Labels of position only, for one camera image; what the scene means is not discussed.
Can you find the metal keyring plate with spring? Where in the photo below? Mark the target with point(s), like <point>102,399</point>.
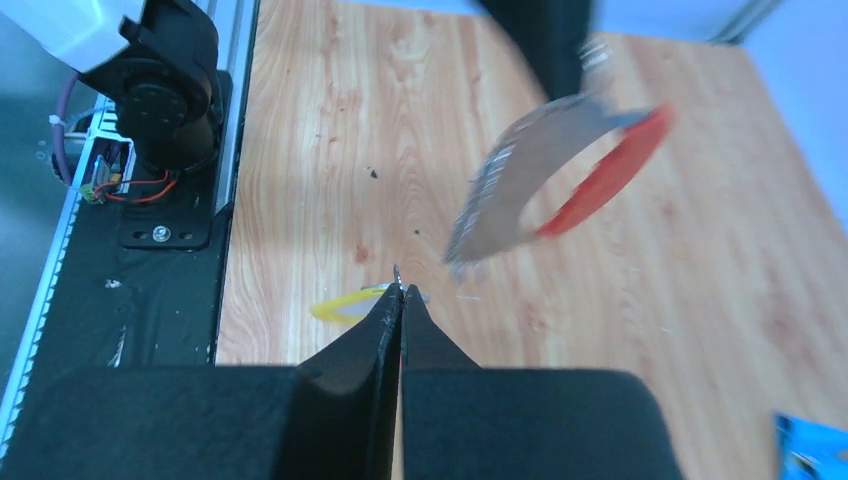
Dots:
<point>538,145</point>

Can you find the blue folded cloth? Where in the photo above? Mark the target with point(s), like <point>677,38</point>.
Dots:
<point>809,451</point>

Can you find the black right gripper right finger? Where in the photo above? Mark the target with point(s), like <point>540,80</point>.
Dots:
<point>464,421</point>

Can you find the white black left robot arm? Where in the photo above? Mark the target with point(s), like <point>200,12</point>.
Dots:
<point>157,60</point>

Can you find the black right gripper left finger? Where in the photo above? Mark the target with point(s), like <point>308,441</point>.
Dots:
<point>330,417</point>

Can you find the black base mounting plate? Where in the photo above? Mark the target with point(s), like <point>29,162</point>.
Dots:
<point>132,285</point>

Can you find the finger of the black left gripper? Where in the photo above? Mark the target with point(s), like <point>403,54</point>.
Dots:
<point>550,35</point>

